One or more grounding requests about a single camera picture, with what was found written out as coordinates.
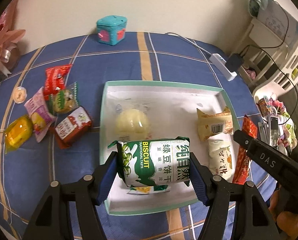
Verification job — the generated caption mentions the person's right hand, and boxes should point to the person's right hand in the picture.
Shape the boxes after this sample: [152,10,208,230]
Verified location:
[271,191,298,239]

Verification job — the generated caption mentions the round white bun packet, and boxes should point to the round white bun packet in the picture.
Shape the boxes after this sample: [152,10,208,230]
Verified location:
[114,104,152,143]

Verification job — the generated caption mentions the black smartphone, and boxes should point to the black smartphone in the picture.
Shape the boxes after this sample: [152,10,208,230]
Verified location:
[269,116,280,147]

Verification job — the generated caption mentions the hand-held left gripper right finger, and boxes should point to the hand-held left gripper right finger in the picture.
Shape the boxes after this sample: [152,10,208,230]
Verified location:
[189,152,280,240]

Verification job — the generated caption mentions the brown milk biscuit packet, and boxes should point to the brown milk biscuit packet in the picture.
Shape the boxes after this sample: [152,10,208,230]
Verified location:
[54,106,93,150]

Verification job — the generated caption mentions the white shelf organizer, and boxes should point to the white shelf organizer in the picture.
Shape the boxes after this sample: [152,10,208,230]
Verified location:
[246,0,298,93]

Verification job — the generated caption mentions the brown round jar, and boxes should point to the brown round jar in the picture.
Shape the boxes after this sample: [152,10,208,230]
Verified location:
[3,46,22,72]

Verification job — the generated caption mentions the pink flower bouquet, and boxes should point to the pink flower bouquet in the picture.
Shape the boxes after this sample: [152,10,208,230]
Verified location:
[0,0,27,85]

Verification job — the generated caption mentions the small clear jelly cup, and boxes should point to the small clear jelly cup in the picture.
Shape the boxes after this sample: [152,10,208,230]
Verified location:
[14,86,28,103]

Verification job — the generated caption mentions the long red cake packet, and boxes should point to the long red cake packet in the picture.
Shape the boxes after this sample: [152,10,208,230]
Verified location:
[232,114,258,184]

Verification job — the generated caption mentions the white storage rack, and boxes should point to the white storage rack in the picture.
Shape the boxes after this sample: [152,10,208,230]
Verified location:
[241,1,298,120]

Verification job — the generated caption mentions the pink snack packet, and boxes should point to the pink snack packet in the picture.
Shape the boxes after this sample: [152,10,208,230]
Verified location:
[24,87,57,143]

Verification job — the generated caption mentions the patterned tape roll stack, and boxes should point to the patterned tape roll stack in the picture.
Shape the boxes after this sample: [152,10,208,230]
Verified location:
[257,95,276,115]

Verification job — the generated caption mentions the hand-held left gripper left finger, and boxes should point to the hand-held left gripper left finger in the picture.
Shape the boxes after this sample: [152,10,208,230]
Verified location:
[23,151,118,240]

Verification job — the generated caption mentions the white power cable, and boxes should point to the white power cable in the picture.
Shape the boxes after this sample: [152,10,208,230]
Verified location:
[165,32,213,57]

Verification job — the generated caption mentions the small red snack packet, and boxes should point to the small red snack packet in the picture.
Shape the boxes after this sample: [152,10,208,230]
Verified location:
[45,64,73,98]

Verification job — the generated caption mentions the pile of pink trinkets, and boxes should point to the pile of pink trinkets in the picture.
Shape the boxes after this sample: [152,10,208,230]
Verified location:
[270,92,298,153]

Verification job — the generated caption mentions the clear green cookie packet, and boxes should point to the clear green cookie packet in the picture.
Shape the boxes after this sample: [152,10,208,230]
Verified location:
[49,82,79,114]

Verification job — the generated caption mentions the teal toy box pink bows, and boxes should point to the teal toy box pink bows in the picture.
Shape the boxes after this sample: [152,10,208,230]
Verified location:
[96,15,127,47]

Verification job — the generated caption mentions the white printed box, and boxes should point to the white printed box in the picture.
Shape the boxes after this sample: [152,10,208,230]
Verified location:
[257,0,298,43]

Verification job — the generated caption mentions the blue plaid tablecloth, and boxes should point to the blue plaid tablecloth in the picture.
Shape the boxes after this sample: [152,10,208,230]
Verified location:
[0,31,284,240]

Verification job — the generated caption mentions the beige orange-printed bread packet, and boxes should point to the beige orange-printed bread packet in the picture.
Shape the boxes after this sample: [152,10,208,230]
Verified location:
[196,106,234,142]

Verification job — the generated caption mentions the white power strip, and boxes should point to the white power strip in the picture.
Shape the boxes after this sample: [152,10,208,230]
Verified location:
[209,53,238,81]

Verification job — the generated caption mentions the teal-rimmed white shallow box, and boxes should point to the teal-rimmed white shallow box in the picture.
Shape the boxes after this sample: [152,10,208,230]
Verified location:
[99,80,242,215]

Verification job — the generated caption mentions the yellow cake packet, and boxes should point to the yellow cake packet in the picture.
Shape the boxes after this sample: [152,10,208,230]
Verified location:
[4,114,36,154]

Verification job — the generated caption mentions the grey phone stand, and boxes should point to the grey phone stand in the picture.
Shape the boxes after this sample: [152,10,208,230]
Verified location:
[257,121,270,140]

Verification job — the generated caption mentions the white packet orange print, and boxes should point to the white packet orange print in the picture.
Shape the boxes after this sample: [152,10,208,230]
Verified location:
[207,139,237,182]

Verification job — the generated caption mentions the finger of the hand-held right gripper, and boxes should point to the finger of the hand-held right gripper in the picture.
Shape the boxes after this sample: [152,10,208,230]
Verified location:
[234,129,298,180]

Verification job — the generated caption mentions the green white biscuit packet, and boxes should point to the green white biscuit packet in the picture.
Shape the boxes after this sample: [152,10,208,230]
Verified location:
[108,136,191,195]

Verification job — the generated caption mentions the teal round object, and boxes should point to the teal round object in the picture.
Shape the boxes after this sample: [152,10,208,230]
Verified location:
[249,0,270,18]

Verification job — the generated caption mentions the black power adapter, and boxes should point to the black power adapter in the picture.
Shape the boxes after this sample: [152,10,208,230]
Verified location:
[225,53,244,73]

